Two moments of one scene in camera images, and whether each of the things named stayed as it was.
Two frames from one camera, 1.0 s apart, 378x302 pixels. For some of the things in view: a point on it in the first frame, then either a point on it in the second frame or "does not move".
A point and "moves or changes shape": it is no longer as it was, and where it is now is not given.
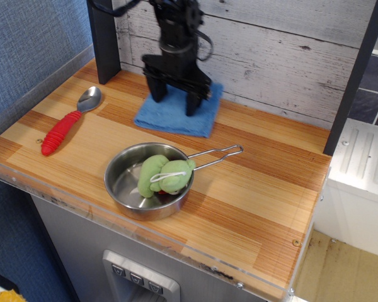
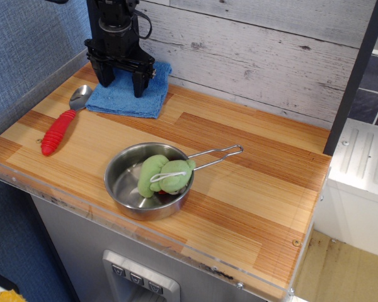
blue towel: x=171 y=113 → x=118 y=97
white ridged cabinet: x=355 y=207 does not move
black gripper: x=179 y=68 → x=122 y=48
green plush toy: x=158 y=173 does not move
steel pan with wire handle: x=121 y=178 does not move
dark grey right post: x=361 y=64 does not move
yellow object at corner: x=11 y=296 does not move
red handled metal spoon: x=89 y=100 moves or changes shape
